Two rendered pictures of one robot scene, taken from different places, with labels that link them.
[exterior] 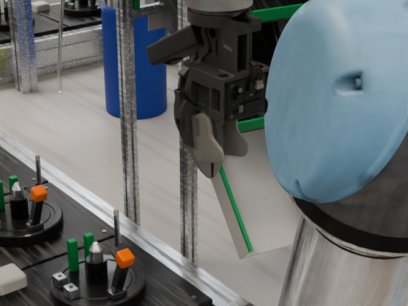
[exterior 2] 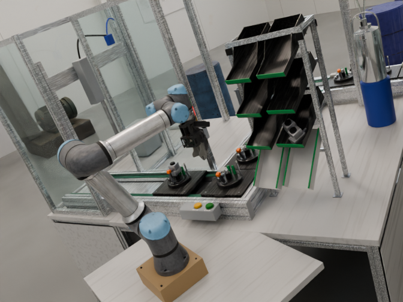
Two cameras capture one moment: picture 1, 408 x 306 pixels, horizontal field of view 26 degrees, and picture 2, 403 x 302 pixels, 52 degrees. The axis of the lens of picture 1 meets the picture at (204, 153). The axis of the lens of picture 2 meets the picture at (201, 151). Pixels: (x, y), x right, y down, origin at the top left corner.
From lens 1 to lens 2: 1.79 m
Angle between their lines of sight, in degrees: 69
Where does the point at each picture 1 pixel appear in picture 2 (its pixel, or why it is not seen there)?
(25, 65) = (359, 94)
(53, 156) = not seen: hidden behind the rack
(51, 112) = (353, 116)
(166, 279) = (243, 185)
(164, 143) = (361, 140)
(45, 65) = not seen: hidden behind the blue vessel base
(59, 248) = (244, 167)
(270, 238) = (268, 184)
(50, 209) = (255, 155)
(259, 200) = (272, 171)
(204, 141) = (195, 150)
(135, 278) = (234, 181)
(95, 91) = not seen: hidden behind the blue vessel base
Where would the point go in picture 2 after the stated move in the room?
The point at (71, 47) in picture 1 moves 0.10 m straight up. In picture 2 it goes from (394, 87) to (392, 72)
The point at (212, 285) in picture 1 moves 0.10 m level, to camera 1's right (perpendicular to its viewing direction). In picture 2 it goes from (250, 192) to (260, 199)
